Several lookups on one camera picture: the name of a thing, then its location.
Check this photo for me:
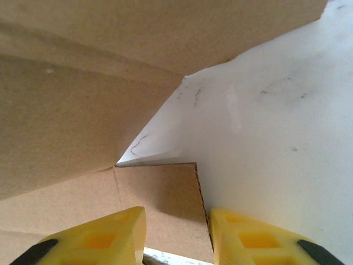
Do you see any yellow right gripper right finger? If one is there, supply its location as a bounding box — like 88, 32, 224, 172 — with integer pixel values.
209, 207, 345, 265

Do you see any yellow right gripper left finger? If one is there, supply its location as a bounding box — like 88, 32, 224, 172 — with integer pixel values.
10, 205, 147, 265

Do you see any brown cardboard box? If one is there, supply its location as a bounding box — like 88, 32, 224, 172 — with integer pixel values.
0, 0, 329, 265

